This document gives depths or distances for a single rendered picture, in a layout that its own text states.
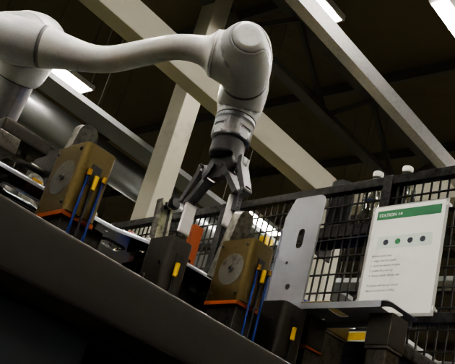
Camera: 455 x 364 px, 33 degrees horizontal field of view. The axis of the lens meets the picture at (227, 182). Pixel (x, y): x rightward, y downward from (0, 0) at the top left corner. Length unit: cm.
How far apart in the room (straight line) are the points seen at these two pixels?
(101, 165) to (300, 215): 75
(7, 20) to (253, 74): 60
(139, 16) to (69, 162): 390
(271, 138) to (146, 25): 139
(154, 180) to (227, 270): 873
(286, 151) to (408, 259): 408
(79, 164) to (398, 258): 103
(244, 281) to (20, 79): 91
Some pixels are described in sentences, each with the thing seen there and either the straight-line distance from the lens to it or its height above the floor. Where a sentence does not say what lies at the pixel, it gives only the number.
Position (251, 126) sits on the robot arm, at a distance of 170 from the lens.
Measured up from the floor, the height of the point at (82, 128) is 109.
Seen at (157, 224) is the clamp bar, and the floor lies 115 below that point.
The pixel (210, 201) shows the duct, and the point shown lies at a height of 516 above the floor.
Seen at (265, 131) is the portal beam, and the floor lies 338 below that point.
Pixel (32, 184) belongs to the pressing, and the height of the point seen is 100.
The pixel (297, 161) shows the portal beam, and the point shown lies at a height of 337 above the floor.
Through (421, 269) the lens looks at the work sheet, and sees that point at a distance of 193.
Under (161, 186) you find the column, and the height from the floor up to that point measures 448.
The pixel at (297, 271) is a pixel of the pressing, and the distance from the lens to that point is 176.
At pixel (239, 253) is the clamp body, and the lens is 136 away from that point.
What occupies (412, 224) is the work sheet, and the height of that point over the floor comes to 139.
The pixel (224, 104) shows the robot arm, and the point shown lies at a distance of 170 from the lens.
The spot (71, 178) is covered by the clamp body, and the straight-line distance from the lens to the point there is 117.
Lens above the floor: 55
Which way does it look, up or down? 25 degrees up
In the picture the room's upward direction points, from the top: 16 degrees clockwise
